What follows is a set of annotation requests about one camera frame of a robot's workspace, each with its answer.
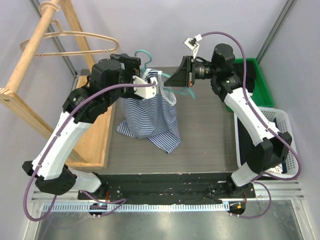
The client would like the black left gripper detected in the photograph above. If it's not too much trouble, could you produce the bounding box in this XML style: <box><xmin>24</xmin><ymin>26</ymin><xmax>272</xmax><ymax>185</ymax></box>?
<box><xmin>105</xmin><ymin>54</ymin><xmax>144</xmax><ymax>107</ymax></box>

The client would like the blue white striped tank top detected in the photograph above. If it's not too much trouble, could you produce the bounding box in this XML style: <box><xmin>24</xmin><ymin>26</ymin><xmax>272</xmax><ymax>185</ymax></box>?
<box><xmin>116</xmin><ymin>68</ymin><xmax>181</xmax><ymax>154</ymax></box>

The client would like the green plastic tray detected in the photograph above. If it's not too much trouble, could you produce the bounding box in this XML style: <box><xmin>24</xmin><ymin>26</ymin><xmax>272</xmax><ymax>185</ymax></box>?
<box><xmin>226</xmin><ymin>58</ymin><xmax>275</xmax><ymax>112</ymax></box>

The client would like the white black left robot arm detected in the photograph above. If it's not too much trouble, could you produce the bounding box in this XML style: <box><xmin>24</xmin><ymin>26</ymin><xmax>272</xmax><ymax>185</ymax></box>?
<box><xmin>22</xmin><ymin>53</ymin><xmax>141</xmax><ymax>200</ymax></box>

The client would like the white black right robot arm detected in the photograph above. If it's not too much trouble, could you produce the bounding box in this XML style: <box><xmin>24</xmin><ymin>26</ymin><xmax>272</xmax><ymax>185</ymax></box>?
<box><xmin>164</xmin><ymin>39</ymin><xmax>292</xmax><ymax>198</ymax></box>

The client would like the wooden hanger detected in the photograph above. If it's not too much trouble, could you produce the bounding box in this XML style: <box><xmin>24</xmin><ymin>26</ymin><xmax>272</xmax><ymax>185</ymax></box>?
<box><xmin>20</xmin><ymin>1</ymin><xmax>120</xmax><ymax>57</ymax></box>

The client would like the black garment in tray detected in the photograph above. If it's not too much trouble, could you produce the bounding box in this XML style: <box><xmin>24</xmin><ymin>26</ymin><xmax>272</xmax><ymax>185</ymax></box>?
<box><xmin>233</xmin><ymin>61</ymin><xmax>257</xmax><ymax>96</ymax></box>

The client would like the wooden tray base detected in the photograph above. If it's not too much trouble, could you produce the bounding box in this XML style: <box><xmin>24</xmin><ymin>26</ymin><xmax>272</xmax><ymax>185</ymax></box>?
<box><xmin>67</xmin><ymin>75</ymin><xmax>119</xmax><ymax>170</ymax></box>

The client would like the white perforated laundry basket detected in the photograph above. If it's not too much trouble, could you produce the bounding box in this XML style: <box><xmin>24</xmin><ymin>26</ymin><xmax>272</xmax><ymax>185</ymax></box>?
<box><xmin>233</xmin><ymin>106</ymin><xmax>299</xmax><ymax>179</ymax></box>

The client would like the wooden clothes rack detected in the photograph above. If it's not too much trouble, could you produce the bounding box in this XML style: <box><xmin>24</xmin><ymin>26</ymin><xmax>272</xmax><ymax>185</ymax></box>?
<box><xmin>0</xmin><ymin>0</ymin><xmax>102</xmax><ymax>163</ymax></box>

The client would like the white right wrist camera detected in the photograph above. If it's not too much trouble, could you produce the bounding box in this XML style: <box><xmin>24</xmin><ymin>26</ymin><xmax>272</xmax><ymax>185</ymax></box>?
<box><xmin>183</xmin><ymin>34</ymin><xmax>202</xmax><ymax>59</ymax></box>

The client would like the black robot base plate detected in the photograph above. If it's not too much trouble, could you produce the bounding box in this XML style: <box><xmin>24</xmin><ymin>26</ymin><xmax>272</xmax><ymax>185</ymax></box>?
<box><xmin>91</xmin><ymin>172</ymin><xmax>256</xmax><ymax>205</ymax></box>

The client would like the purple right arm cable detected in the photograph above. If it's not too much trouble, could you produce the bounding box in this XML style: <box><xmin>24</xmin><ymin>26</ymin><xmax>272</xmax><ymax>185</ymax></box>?
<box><xmin>199</xmin><ymin>31</ymin><xmax>300</xmax><ymax>220</ymax></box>

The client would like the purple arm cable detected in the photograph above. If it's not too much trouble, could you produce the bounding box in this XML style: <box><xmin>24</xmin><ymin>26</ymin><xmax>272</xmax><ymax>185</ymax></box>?
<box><xmin>199</xmin><ymin>31</ymin><xmax>300</xmax><ymax>220</ymax></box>
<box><xmin>23</xmin><ymin>83</ymin><xmax>156</xmax><ymax>222</ymax></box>

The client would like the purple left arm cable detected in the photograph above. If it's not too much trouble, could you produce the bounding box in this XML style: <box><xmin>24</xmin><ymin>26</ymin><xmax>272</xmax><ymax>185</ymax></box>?
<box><xmin>23</xmin><ymin>83</ymin><xmax>156</xmax><ymax>222</ymax></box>

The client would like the white slotted cable duct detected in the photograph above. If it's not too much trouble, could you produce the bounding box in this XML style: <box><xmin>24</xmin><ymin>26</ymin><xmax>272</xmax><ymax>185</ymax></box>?
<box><xmin>51</xmin><ymin>201</ymin><xmax>230</xmax><ymax>213</ymax></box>

